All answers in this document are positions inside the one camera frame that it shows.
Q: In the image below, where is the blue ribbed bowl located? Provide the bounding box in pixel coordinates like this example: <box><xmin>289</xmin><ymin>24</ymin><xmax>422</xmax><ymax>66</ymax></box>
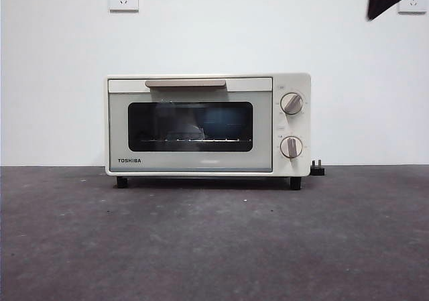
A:
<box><xmin>199</xmin><ymin>108</ymin><xmax>235</xmax><ymax>137</ymax></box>

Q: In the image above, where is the glass oven door beige handle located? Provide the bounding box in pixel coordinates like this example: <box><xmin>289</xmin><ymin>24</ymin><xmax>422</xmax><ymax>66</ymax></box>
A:
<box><xmin>107</xmin><ymin>76</ymin><xmax>273</xmax><ymax>174</ymax></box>

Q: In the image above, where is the round oven knob slanted pointer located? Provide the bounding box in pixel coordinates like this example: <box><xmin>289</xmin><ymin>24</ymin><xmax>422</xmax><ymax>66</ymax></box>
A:
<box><xmin>280</xmin><ymin>92</ymin><xmax>304</xmax><ymax>116</ymax></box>

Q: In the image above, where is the white Toshiba toaster oven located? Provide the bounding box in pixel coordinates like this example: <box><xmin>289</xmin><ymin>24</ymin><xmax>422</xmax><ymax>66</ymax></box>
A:
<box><xmin>106</xmin><ymin>72</ymin><xmax>312</xmax><ymax>190</ymax></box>

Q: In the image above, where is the round oven knob upright pointer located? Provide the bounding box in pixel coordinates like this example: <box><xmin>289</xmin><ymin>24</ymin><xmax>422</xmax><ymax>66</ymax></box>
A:
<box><xmin>280</xmin><ymin>135</ymin><xmax>303</xmax><ymax>160</ymax></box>

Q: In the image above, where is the black oven power cord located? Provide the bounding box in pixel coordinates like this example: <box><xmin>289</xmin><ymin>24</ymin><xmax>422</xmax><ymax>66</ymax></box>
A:
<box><xmin>310</xmin><ymin>159</ymin><xmax>326</xmax><ymax>176</ymax></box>

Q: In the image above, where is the metal wire oven rack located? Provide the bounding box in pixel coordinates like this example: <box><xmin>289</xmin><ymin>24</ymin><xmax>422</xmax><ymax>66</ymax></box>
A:
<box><xmin>139</xmin><ymin>137</ymin><xmax>252</xmax><ymax>145</ymax></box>

